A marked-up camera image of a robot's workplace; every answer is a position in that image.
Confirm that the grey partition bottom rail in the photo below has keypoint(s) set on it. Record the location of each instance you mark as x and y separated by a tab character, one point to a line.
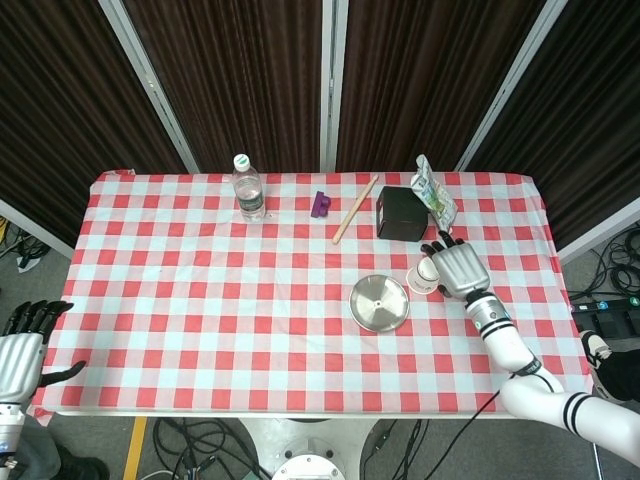
35	227
600	232

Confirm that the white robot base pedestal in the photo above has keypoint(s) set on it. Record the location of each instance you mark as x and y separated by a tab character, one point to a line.
305	437

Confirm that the black trouser leg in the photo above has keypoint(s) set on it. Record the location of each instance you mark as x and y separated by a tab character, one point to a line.
622	375

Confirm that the grey trouser leg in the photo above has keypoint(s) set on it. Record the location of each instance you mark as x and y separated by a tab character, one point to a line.
42	450

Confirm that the clear plastic water bottle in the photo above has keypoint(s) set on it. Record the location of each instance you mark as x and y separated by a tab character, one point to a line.
248	192

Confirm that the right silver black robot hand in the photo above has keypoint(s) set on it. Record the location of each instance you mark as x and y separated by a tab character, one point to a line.
460	270

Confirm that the red white checkered tablecloth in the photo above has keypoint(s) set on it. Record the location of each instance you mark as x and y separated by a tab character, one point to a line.
225	310

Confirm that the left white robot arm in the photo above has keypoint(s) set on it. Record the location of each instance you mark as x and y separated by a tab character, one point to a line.
9	425

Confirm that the grey partition post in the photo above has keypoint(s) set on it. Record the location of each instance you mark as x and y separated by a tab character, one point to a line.
331	85
150	85
520	85

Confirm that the white paper cup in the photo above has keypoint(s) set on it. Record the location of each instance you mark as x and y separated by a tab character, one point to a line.
422	280

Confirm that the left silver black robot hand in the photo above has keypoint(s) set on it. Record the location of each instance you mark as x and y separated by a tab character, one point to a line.
17	360

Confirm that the black cardboard box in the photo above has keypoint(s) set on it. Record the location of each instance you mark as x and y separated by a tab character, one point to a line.
400	215

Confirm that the white black sneaker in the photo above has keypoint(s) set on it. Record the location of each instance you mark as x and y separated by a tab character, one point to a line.
595	350

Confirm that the silver printed snack pouch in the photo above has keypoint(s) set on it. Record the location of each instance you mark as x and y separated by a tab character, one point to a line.
435	197

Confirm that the purple plastic block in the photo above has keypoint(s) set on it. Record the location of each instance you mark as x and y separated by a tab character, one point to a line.
321	206

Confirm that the silver metal plate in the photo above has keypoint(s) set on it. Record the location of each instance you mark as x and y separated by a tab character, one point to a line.
385	320

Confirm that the wooden stick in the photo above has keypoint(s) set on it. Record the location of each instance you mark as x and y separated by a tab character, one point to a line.
354	212

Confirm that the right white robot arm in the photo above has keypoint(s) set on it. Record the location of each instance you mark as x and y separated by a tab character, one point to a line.
505	340

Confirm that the black floor box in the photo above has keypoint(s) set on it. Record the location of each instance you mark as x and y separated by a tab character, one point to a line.
612	324

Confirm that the dark brown curtain panel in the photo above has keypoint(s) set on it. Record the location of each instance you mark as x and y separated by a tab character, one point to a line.
585	130
65	115
240	80
420	75

